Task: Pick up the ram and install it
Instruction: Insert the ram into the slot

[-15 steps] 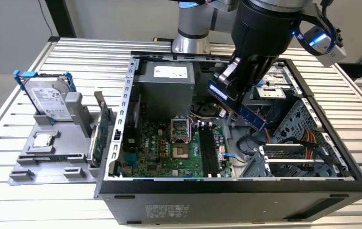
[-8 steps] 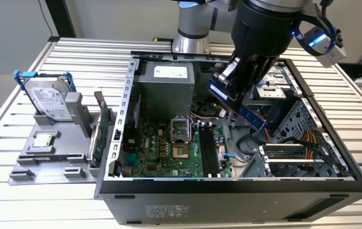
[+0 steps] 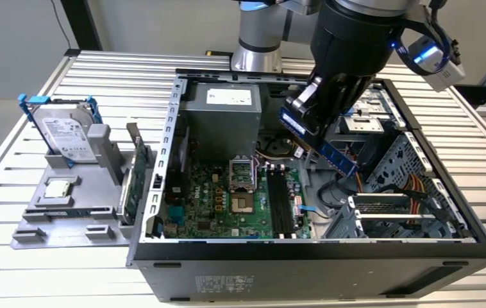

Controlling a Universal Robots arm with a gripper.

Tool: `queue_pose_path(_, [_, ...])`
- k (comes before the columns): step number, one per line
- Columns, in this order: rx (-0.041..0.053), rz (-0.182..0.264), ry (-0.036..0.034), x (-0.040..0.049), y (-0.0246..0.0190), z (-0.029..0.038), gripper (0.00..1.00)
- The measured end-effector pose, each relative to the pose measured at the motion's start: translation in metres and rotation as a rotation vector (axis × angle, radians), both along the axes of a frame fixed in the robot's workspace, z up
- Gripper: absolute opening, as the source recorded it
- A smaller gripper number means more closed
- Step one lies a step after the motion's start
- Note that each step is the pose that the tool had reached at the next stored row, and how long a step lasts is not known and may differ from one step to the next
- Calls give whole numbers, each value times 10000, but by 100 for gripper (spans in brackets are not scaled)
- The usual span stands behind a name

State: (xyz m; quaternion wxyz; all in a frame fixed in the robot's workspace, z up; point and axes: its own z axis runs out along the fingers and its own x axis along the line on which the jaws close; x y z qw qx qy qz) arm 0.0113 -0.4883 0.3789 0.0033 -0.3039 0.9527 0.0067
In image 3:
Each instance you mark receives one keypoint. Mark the black vertical post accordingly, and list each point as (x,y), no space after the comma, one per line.
(82,25)

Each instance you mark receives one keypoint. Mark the grey power supply unit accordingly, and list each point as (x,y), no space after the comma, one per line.
(222,128)

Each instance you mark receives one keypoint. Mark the black RAM slot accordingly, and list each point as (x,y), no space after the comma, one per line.
(278,208)
(273,208)
(283,208)

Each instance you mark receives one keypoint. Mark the metal disk bay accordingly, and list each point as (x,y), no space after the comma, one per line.
(341,221)

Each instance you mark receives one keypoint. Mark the black cooling fan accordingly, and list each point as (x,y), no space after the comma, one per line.
(275,147)

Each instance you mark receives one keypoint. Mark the CPU socket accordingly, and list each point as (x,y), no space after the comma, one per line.
(242,202)

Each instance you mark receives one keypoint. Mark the blue expansion slot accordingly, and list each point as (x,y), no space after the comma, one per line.
(175,214)

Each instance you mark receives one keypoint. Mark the hard disk in blue carrier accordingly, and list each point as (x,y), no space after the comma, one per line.
(63,131)

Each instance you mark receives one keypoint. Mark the black open PC case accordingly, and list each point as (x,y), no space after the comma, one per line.
(269,276)

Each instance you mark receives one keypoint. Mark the long thin RAM stick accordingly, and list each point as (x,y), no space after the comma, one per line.
(337,158)
(72,212)

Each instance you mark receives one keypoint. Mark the green motherboard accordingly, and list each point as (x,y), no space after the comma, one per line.
(209,208)

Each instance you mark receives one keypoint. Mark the grey plastic parts rack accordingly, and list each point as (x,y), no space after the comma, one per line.
(94,189)

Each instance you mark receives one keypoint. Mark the black frame bracket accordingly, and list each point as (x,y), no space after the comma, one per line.
(478,94)

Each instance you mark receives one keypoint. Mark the silver CPU chip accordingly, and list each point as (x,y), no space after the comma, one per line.
(58,189)

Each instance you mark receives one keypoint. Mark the black table corner cap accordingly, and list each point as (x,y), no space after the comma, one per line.
(72,53)
(433,69)

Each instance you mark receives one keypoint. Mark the green graphics card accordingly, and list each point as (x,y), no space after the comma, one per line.
(136,178)

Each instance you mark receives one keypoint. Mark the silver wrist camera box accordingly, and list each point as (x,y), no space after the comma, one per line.
(446,77)

